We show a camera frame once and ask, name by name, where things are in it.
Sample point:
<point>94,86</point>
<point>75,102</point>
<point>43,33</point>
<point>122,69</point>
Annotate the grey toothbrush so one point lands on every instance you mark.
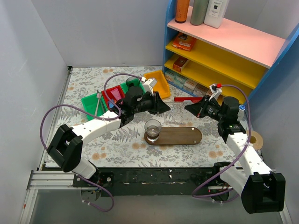
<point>99,104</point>

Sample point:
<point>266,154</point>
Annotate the blue yellow pink shelf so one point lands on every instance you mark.
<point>237,56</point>

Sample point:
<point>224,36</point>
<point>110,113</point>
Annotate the white bottle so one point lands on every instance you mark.
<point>215,12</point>

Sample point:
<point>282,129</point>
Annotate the orange bottle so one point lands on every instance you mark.
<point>181,10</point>

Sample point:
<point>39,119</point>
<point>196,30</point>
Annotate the floral patterned table mat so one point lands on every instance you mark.
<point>126,147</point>

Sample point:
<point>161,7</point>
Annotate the red plastic bin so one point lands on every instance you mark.
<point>108,94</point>

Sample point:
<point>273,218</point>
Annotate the brown tape roll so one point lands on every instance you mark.
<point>256,140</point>

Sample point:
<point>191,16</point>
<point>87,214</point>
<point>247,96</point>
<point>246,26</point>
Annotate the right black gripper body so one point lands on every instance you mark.
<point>202,107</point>

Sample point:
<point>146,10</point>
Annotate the green bin with cups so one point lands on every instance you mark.
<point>125,88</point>

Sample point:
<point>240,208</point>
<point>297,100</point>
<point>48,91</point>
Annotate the red white box middle shelf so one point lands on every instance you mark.
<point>180,64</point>

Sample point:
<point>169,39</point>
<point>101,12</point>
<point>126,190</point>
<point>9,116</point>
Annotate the red silver toothpaste box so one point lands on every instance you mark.
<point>189,99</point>

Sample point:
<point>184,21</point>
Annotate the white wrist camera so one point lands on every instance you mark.
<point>216,90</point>
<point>149,85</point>

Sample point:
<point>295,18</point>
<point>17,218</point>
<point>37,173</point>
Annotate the teal sponge pack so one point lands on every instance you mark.
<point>170,75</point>
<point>179,80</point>

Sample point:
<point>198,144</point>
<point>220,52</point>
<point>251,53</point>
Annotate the green translucent cup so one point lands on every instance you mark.
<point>132,81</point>

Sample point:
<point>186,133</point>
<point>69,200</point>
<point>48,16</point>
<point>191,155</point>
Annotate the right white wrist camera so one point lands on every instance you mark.
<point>216,90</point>

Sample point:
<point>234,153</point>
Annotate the pink toothpaste tube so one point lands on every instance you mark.
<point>116,94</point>

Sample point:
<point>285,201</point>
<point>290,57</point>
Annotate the green bin with toothbrushes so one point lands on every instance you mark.
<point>90,102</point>

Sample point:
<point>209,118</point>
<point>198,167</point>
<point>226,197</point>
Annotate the yellow plastic bin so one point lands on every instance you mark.
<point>162,86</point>

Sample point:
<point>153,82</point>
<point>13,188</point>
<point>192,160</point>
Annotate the black aluminium base frame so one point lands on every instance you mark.
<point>137,181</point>

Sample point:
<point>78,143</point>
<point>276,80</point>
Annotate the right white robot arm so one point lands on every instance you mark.
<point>247,161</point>

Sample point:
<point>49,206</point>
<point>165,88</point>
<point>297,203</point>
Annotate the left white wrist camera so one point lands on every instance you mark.
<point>149,85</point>

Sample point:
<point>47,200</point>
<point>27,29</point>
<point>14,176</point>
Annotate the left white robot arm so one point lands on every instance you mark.
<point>66,146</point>

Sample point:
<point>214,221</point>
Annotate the clear textured acrylic holder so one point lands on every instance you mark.
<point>175,116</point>

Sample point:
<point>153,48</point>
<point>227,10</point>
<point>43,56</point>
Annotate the brown oval wooden tray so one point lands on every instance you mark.
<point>172,136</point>

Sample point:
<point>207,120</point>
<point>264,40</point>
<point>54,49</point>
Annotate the orange box upper shelf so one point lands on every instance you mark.
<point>184,42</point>

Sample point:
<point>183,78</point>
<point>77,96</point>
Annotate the white sponge pack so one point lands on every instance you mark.
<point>200,90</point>
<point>189,85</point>

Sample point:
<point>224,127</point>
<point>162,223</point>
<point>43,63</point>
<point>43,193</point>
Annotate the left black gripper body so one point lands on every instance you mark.
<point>155,103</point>

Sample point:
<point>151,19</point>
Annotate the blue toothpaste tube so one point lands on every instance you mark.
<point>111,103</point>

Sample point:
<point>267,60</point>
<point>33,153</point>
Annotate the grey bottle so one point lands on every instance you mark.
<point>199,12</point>

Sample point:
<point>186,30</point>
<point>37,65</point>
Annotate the clear glass cup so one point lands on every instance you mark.
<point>152,129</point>

